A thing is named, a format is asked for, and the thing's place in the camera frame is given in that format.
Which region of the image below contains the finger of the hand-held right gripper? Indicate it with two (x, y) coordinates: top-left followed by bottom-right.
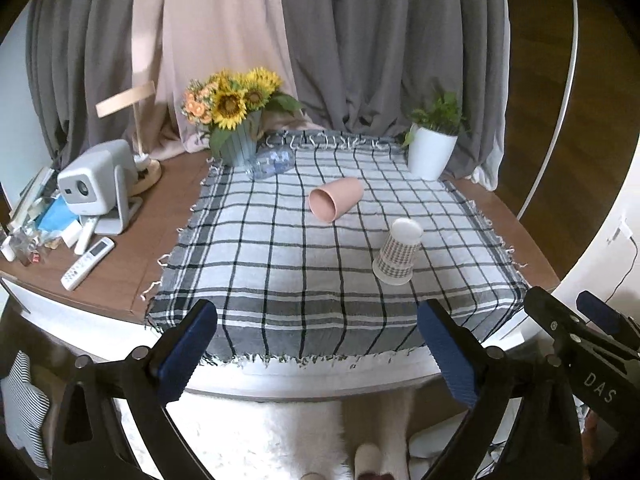
(576, 290), (640, 348)
(524, 286), (593, 366)

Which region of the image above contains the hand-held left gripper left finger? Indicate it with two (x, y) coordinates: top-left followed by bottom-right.
(52, 299), (219, 480)

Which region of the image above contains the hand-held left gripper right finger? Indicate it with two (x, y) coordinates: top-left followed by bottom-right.
(417, 299), (585, 480)

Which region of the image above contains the pink cup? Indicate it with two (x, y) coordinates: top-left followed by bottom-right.
(308, 177), (364, 224)

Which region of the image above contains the houndstooth paper cup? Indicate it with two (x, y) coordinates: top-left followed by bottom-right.
(372, 217), (425, 286)

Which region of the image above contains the plaid fringed cloth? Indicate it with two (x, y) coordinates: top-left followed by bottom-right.
(144, 130), (531, 367)

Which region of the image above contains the white fluffy rug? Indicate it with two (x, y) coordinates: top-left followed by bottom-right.
(164, 389), (417, 480)

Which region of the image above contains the white slipper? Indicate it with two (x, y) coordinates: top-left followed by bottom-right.
(352, 443), (384, 480)

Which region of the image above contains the slim white remote control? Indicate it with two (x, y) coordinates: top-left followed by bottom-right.
(73, 216), (100, 256)

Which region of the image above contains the striped cushion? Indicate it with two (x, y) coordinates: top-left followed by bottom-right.
(0, 350), (52, 471)

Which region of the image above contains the white projector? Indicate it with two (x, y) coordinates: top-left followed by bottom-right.
(56, 139), (144, 236)

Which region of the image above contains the small glass jar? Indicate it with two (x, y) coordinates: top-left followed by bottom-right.
(7, 229), (42, 267)

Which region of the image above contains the white plant pot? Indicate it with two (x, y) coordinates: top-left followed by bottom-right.
(407, 124), (459, 181)

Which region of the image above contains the clear plastic bottle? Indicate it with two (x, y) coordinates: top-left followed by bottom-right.
(245, 146), (297, 181)

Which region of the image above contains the grey ribbed vase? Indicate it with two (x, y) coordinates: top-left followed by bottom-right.
(217, 110), (264, 167)

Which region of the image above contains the green leafy plant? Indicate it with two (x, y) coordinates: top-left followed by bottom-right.
(401, 91), (472, 149)

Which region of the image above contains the wooden desk lamp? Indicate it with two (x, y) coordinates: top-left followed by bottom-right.
(95, 81), (163, 194)

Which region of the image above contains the sunflower bouquet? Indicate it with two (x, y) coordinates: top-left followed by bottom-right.
(181, 66), (304, 147)

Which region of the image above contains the grey curtain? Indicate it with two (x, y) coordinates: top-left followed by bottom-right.
(25, 0), (147, 172)
(277, 0), (512, 192)

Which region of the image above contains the pink curtain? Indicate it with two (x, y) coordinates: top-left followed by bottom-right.
(131, 0), (327, 159)

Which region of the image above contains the black cable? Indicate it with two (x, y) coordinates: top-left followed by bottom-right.
(611, 234), (640, 302)

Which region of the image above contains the white wall plug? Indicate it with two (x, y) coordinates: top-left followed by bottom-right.
(606, 216), (634, 247)

